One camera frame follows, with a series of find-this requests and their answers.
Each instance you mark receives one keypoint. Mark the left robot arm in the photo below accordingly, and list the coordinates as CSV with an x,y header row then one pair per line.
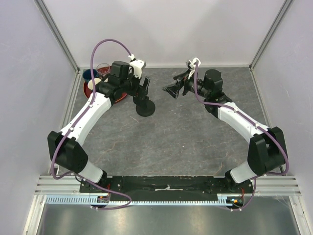
x,y
65,146

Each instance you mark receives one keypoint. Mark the slotted cable duct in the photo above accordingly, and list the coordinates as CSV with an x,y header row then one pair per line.
x,y
103,201

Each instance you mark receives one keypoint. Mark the clear drinking glass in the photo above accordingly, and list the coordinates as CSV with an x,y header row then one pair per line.
x,y
103,69

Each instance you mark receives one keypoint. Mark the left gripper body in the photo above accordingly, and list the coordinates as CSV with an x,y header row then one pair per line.
x,y
134,90

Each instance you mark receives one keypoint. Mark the red round tray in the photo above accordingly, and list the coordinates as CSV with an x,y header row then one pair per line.
x,y
88,92

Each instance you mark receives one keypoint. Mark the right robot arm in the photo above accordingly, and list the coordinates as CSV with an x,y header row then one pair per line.
x,y
266,146

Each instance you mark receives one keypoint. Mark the blue mug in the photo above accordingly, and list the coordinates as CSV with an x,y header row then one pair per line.
x,y
87,75

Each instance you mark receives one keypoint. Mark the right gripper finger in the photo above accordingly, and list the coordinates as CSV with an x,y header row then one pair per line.
x,y
182,77
173,89

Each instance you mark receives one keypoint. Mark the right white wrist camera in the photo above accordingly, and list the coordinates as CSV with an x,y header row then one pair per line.
x,y
191,64

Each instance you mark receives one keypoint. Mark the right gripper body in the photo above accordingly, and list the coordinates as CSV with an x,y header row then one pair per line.
x,y
189,84

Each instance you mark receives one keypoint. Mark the dark green mug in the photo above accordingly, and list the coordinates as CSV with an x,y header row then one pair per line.
x,y
93,83

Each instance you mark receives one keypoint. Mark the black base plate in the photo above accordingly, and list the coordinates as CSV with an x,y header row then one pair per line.
x,y
174,188

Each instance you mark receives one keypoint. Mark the black phone stand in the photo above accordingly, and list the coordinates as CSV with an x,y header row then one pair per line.
x,y
144,106

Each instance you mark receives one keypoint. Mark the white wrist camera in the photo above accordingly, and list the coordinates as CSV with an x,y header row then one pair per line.
x,y
191,64
138,65

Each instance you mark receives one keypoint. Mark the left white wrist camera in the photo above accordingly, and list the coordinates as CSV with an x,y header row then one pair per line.
x,y
138,65

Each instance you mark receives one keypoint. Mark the black smartphone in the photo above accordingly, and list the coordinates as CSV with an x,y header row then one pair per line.
x,y
146,84

